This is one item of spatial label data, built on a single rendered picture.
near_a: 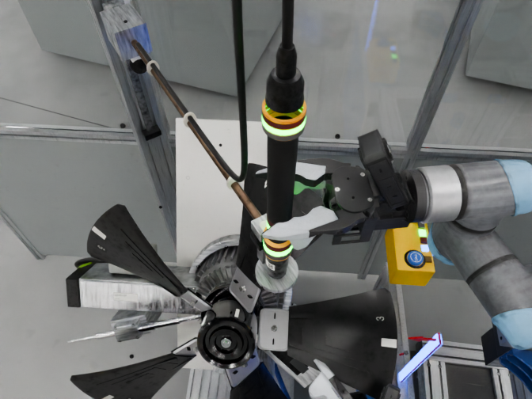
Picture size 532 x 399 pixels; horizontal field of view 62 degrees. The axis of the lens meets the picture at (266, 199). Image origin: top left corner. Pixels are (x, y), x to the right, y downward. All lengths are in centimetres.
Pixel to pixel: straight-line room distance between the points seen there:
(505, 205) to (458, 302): 186
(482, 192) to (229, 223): 68
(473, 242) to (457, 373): 146
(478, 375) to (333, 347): 124
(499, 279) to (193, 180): 72
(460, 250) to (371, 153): 25
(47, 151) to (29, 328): 102
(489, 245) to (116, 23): 81
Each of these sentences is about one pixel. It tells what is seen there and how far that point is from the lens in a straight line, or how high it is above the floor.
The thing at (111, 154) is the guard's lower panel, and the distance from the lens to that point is 172.
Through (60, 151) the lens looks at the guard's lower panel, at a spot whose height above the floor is 90.
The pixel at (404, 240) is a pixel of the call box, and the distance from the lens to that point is 126.
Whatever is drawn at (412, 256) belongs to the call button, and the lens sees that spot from 123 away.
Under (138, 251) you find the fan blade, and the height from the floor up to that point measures 134.
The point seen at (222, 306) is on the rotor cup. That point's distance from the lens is 94.
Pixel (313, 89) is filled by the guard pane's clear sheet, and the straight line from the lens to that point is 137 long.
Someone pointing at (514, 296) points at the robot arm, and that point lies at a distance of 67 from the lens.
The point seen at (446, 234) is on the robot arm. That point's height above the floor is 156.
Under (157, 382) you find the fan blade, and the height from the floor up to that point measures 103.
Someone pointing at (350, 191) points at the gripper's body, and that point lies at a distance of 56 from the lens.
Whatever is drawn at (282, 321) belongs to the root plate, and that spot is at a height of 118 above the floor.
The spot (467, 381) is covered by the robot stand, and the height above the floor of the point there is 21.
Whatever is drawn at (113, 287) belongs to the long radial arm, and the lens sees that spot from 113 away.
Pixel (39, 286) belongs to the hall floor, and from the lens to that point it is 259.
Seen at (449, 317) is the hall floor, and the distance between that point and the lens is 243.
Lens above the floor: 211
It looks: 55 degrees down
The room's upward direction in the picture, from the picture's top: straight up
